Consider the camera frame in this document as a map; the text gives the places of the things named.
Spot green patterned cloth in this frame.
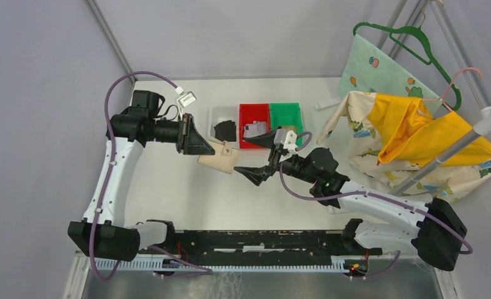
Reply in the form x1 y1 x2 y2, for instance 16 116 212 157
337 34 441 113

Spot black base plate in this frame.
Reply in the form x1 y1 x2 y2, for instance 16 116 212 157
158 230 383 267

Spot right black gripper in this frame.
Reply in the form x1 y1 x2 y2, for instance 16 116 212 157
234 126 318 186

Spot yellow cloth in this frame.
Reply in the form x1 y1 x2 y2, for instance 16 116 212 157
367 93 472 167

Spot green plastic bin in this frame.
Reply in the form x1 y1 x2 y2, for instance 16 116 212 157
269 103 304 135

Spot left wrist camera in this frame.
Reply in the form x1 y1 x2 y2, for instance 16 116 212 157
176 92 197 108

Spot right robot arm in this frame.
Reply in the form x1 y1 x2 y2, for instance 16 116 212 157
234 127 474 272

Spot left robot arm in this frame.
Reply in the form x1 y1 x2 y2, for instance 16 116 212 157
68 88 215 262

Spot red plastic bin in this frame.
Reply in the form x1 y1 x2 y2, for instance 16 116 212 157
238 103 271 150

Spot dinosaur print cloth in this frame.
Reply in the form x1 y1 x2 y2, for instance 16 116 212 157
316 91 491 202

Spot clear plastic box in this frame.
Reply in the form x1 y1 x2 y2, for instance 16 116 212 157
313 98 341 112

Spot beige card holder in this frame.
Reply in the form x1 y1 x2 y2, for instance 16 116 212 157
197 137 240 174

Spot white cards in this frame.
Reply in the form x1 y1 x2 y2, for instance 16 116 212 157
243 121 269 138

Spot green clothes hanger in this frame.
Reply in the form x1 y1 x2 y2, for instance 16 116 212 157
352 22 462 111

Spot black cards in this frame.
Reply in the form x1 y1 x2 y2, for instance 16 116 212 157
214 120 237 142

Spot white cable tray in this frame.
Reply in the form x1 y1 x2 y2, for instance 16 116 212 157
89 256 347 274

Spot white plastic bin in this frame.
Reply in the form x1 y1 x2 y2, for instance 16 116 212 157
208 106 240 149

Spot metal rack pole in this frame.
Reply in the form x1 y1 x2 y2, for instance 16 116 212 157
390 106 491 196

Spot pink clothes hanger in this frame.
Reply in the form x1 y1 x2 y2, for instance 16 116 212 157
423 67 484 114

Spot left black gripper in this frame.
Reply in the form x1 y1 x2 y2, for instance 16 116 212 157
147 113 215 155

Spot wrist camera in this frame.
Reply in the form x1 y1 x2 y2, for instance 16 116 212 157
176 92 197 108
273 128 297 155

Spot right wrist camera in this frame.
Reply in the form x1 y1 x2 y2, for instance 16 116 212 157
273 128 297 155

